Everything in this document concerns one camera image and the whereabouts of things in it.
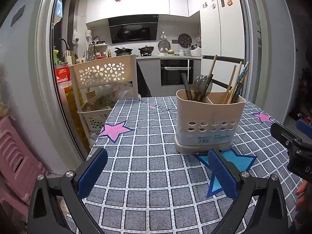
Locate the person's right hand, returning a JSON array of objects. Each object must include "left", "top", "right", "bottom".
[{"left": 296, "top": 181, "right": 308, "bottom": 212}]

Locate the blue patterned wooden chopstick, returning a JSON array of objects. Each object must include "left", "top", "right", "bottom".
[{"left": 226, "top": 61, "right": 251, "bottom": 104}]

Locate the long wooden chopstick in holder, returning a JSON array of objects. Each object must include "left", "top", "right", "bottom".
[{"left": 199, "top": 54, "right": 218, "bottom": 100}]

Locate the black built-in oven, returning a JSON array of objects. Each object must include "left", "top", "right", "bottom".
[{"left": 160, "top": 59, "right": 194, "bottom": 86}]

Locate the beige plastic utensil holder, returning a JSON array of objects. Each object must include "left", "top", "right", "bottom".
[{"left": 175, "top": 90, "right": 245, "bottom": 154}]

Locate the black range hood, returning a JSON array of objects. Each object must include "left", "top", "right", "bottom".
[{"left": 108, "top": 14, "right": 159, "bottom": 44}]

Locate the dark translucent plastic spoon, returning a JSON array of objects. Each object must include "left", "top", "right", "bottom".
[{"left": 198, "top": 74, "right": 213, "bottom": 101}]

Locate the blue checkered tablecloth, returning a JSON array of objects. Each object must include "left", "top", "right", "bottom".
[{"left": 72, "top": 96, "right": 305, "bottom": 234}]

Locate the black pot on stove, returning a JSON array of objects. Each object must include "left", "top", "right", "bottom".
[{"left": 138, "top": 45, "right": 154, "bottom": 57}]

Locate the pink plastic stool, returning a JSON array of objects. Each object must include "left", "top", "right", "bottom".
[{"left": 1, "top": 116, "right": 48, "bottom": 217}]

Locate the black chopstick in holder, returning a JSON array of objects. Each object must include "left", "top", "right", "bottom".
[{"left": 181, "top": 73, "right": 193, "bottom": 101}]

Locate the beige plastic storage rack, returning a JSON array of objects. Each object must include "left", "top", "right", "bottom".
[{"left": 69, "top": 54, "right": 140, "bottom": 146}]

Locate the black cloth hanging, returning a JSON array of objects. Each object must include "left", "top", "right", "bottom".
[{"left": 136, "top": 62, "right": 151, "bottom": 97}]

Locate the black wok on stove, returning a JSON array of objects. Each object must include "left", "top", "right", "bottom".
[{"left": 114, "top": 47, "right": 133, "bottom": 56}]

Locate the plain wooden chopstick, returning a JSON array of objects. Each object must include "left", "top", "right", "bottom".
[{"left": 223, "top": 65, "right": 237, "bottom": 104}]

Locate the white refrigerator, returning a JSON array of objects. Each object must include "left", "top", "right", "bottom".
[{"left": 188, "top": 0, "right": 245, "bottom": 84}]

